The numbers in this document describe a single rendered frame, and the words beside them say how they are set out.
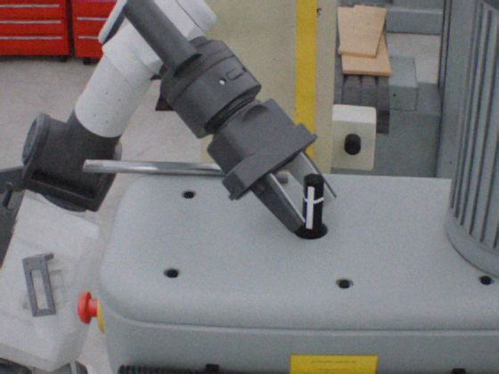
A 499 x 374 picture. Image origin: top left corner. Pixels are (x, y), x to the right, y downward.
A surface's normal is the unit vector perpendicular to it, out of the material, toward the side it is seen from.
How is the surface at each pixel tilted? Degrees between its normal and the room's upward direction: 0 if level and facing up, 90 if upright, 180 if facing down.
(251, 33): 90
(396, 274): 0
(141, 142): 0
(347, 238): 0
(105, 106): 96
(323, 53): 90
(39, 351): 58
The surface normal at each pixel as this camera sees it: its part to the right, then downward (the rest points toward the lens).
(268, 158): 0.46, -0.48
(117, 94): -0.11, 0.60
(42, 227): 0.26, -0.03
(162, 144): 0.00, -0.85
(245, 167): -0.11, -0.04
